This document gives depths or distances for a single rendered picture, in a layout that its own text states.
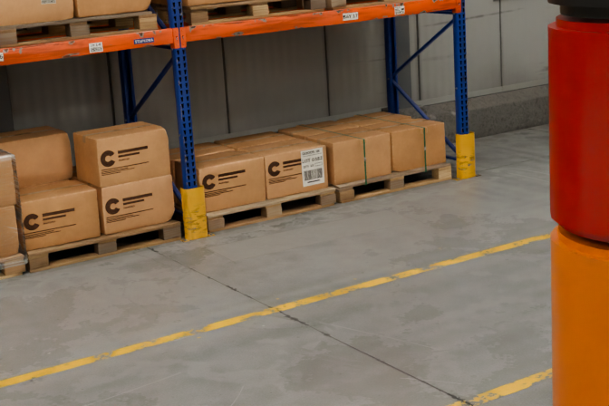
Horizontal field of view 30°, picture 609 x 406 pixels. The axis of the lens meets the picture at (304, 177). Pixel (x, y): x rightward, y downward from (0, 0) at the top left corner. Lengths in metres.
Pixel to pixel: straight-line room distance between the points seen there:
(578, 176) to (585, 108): 0.02
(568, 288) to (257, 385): 5.70
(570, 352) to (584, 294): 0.02
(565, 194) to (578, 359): 0.04
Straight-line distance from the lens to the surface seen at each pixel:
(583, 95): 0.28
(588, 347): 0.30
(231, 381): 6.06
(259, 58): 10.43
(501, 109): 12.08
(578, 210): 0.29
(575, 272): 0.29
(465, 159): 10.10
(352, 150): 9.53
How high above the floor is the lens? 2.35
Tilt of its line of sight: 13 degrees down
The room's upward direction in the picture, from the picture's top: 4 degrees counter-clockwise
